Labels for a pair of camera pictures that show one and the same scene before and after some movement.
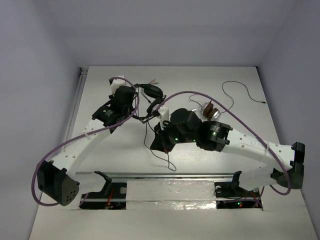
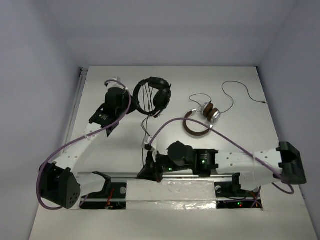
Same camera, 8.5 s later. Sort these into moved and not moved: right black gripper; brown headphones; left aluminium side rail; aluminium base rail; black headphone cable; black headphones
Moved: black headphone cable; black headphones; right black gripper
Not moved: aluminium base rail; brown headphones; left aluminium side rail
